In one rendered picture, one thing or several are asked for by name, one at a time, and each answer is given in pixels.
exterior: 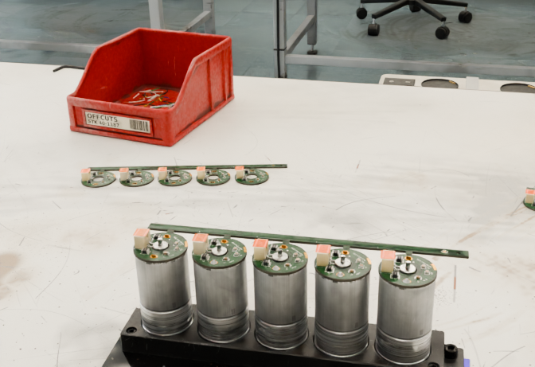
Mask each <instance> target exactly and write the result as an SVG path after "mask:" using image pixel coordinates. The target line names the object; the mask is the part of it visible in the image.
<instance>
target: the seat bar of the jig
mask: <svg viewBox="0 0 535 367"><path fill-rule="evenodd" d="M192 306H193V324H192V325H191V326H190V328H188V329H187V330H185V331H183V332H181V333H180V334H175V335H172V336H156V335H153V334H149V333H147V332H146V331H145V330H144V329H143V323H142V315H141V309H140V308H137V307H136V308H135V310H134V312H133V313H132V315H131V317H130V318H129V320H128V321H127V323H126V325H125V327H124V328H123V330H122V331H121V333H120V338H121V345H122V351H124V352H131V353H143V354H149V355H156V356H163V357H175V358H181V359H189V360H195V361H207V362H214V363H221V364H227V365H239V366H246V367H444V332H443V331H440V330H432V338H431V347H430V355H429V357H428V358H427V359H426V360H425V361H422V362H421V363H419V364H415V365H397V364H393V363H391V362H389V361H386V360H385V359H383V358H382V357H381V356H380V355H379V354H378V353H377V351H376V350H375V344H376V327H377V324H372V323H369V332H368V346H367V348H366V349H365V351H363V352H362V353H360V354H358V355H357V356H354V357H331V356H329V355H326V354H324V353H323V352H321V351H320V350H319V349H318V348H317V347H316V346H315V344H314V317H310V316H307V340H306V341H305V342H304V343H303V344H302V345H301V346H299V347H297V348H294V349H289V350H273V349H268V348H266V347H264V346H262V345H261V344H260V343H259V342H258V341H257V340H256V328H255V311H254V310H249V327H250V330H249V331H248V333H247V334H246V335H245V336H244V337H242V338H241V339H239V340H237V341H234V342H229V343H215V342H209V341H207V340H205V339H204V338H202V337H201V336H200V334H199V333H198V326H197V304H192Z"/></svg>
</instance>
